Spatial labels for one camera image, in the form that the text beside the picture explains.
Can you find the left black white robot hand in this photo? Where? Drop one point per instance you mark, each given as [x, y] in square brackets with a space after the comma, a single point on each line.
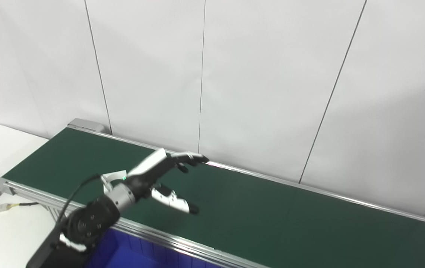
[149, 167]

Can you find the green conveyor belt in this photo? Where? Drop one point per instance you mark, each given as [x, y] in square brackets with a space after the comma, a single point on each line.
[160, 234]
[272, 216]

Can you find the grey conveyor end housing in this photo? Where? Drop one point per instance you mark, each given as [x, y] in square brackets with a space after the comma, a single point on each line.
[85, 124]

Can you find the blue bin with white parts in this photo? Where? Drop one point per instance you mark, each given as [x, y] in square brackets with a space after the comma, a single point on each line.
[123, 257]

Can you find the aluminium conveyor leg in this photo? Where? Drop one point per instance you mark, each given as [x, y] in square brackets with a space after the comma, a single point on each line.
[54, 215]

